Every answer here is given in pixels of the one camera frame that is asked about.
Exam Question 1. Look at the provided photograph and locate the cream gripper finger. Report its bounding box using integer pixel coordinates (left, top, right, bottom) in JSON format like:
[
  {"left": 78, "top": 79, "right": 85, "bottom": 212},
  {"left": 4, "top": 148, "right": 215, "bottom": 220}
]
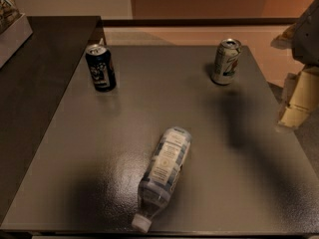
[{"left": 275, "top": 65, "right": 319, "bottom": 132}]

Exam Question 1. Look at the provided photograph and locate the clear blue plastic water bottle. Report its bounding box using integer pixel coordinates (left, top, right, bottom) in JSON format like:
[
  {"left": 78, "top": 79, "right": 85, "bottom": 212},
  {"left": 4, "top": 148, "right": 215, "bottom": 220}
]
[{"left": 132, "top": 126, "right": 191, "bottom": 233}]

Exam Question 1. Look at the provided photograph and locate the white green soda can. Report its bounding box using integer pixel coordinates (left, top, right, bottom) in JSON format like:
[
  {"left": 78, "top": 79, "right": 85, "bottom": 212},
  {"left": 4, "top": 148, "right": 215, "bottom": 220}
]
[{"left": 211, "top": 39, "right": 241, "bottom": 85}]

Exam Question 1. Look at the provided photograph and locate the blue pepsi can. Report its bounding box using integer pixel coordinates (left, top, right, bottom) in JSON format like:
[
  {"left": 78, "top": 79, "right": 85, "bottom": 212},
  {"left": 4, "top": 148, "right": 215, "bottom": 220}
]
[{"left": 86, "top": 44, "right": 117, "bottom": 92}]

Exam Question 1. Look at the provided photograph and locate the dark side table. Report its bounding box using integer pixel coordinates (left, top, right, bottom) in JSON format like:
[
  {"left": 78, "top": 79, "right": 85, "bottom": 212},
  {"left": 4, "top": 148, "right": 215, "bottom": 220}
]
[{"left": 0, "top": 16, "right": 104, "bottom": 224}]

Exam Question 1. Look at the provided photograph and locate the white box with snacks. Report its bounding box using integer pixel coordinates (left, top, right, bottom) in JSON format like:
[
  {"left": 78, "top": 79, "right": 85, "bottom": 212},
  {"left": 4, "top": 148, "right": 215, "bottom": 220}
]
[{"left": 0, "top": 0, "right": 33, "bottom": 68}]

